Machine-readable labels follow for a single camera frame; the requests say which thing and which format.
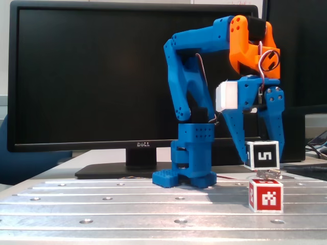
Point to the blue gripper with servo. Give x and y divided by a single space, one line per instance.
249 92

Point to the black cube with white marker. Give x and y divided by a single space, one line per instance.
264 155

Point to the blue orange robot arm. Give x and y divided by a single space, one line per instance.
186 84

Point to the red cube with white marker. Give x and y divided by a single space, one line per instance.
268 199

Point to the small bare circuit board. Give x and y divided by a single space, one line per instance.
268 174

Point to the black monitor without logo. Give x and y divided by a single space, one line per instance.
293 51

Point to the black Dell monitor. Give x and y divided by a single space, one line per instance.
89 76

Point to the aluminium slotted base plate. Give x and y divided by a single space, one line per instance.
127 204

